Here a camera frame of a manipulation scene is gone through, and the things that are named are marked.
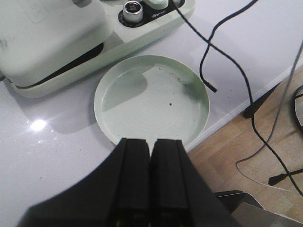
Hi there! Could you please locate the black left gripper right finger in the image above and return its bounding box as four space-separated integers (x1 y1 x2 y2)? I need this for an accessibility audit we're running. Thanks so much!
150 139 239 227

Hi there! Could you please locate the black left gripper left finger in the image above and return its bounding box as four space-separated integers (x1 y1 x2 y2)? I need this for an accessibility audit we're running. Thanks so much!
18 138 150 227

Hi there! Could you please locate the green breakfast maker lid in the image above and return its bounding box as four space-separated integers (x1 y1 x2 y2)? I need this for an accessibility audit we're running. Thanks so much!
0 0 112 87

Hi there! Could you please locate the metal robot base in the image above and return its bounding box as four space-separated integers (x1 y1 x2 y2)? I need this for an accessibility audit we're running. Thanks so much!
215 190 303 227

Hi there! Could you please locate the green breakfast maker base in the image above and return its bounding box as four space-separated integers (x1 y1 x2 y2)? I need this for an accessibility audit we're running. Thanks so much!
0 0 183 98

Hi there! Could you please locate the light green round plate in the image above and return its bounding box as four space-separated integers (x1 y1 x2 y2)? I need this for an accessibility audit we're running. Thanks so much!
94 55 210 148

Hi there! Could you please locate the left silver control knob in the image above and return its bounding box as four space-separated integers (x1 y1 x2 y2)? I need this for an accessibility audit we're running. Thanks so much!
123 0 143 24

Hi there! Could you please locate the grey cable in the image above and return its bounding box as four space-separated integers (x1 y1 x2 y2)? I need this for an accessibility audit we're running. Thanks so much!
236 42 303 192

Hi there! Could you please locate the black cable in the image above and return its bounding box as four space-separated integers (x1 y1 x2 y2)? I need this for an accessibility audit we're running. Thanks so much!
169 0 303 196

